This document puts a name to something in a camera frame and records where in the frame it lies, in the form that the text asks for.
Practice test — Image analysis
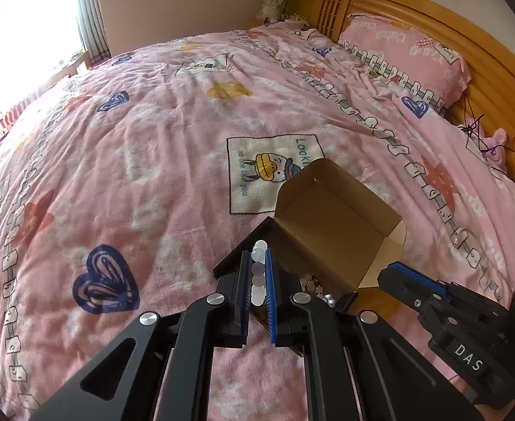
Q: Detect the wooden headboard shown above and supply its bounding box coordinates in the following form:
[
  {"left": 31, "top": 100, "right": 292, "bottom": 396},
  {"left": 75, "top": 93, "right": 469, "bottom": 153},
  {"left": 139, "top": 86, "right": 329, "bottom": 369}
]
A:
[{"left": 312, "top": 0, "right": 515, "bottom": 181}]

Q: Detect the pink patterned bed blanket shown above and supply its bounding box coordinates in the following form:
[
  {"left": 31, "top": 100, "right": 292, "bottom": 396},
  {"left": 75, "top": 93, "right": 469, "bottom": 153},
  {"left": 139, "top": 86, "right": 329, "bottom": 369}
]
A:
[{"left": 0, "top": 23, "right": 515, "bottom": 420}]

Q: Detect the wooden desk by window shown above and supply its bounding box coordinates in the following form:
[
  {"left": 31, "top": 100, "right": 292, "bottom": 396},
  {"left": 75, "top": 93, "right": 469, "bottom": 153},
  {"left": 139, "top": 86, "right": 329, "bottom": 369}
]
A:
[{"left": 45, "top": 51, "right": 91, "bottom": 88}]

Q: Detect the pink pillow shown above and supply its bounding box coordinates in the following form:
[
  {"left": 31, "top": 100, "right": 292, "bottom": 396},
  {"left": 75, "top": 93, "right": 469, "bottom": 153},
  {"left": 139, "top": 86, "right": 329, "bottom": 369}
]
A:
[{"left": 338, "top": 12, "right": 471, "bottom": 115}]

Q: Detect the black cable on bed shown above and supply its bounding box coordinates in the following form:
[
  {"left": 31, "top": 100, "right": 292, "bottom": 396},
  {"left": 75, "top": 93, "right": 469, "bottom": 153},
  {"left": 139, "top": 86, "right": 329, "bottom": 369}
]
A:
[{"left": 456, "top": 96, "right": 515, "bottom": 186}]

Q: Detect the black cardboard jewelry box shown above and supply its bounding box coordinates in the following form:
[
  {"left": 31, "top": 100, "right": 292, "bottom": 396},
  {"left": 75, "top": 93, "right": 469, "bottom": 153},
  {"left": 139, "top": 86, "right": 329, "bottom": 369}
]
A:
[{"left": 211, "top": 157, "right": 408, "bottom": 359}]

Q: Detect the white bead bracelet with charm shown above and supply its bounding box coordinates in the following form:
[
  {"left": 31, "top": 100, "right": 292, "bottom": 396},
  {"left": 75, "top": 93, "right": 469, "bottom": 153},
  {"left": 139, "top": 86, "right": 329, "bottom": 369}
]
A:
[{"left": 298, "top": 273, "right": 339, "bottom": 310}]

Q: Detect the pink plush toy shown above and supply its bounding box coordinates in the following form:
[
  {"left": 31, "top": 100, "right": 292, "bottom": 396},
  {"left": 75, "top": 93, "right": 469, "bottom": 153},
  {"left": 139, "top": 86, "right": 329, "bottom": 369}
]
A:
[{"left": 458, "top": 118, "right": 507, "bottom": 172}]

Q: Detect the white bead bracelet long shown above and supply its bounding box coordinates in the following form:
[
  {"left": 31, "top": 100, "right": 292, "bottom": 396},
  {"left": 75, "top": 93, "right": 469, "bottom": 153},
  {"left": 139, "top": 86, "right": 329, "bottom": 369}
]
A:
[{"left": 251, "top": 240, "right": 268, "bottom": 307}]

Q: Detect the grey striped curtain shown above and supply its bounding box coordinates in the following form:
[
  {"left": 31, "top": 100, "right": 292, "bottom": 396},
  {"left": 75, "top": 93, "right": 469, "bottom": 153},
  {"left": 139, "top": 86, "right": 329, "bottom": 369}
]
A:
[{"left": 77, "top": 0, "right": 111, "bottom": 66}]

